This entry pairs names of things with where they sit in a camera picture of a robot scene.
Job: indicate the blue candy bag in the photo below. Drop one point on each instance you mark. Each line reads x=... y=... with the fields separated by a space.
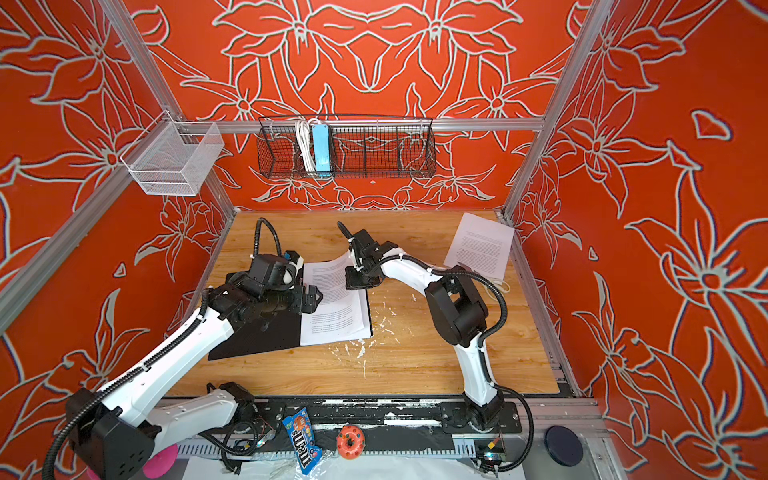
x=300 y=432

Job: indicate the small green circuit board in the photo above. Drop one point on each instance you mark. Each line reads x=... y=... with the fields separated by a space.
x=492 y=455

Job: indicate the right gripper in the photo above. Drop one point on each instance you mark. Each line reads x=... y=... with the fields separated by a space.
x=352 y=284

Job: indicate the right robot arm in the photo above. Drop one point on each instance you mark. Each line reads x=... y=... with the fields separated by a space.
x=465 y=307

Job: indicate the red toy wheel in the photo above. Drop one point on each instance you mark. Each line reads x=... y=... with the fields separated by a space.
x=350 y=442

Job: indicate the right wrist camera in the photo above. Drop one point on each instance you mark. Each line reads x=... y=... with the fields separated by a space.
x=365 y=251

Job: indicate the black wire basket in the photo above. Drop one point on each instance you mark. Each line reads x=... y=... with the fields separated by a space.
x=362 y=147

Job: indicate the blue white box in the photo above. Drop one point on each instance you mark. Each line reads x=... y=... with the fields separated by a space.
x=322 y=143

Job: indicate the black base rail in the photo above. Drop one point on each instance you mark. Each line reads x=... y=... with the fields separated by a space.
x=447 y=413

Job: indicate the grey clip folder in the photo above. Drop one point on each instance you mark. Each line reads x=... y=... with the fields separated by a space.
x=264 y=330

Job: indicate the clear plastic bin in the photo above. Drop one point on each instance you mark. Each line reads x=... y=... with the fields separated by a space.
x=166 y=161

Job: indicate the pink dumbbell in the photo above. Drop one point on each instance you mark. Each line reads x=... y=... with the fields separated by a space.
x=161 y=463

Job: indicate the dark round disc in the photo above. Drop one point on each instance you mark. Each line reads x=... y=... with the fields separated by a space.
x=563 y=446

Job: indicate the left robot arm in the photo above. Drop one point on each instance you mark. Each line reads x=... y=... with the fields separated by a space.
x=117 y=429

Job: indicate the paper sheet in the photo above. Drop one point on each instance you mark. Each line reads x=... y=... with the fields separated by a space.
x=327 y=276
x=482 y=245
x=342 y=315

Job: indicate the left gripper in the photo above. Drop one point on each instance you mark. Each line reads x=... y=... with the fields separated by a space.
x=301 y=304

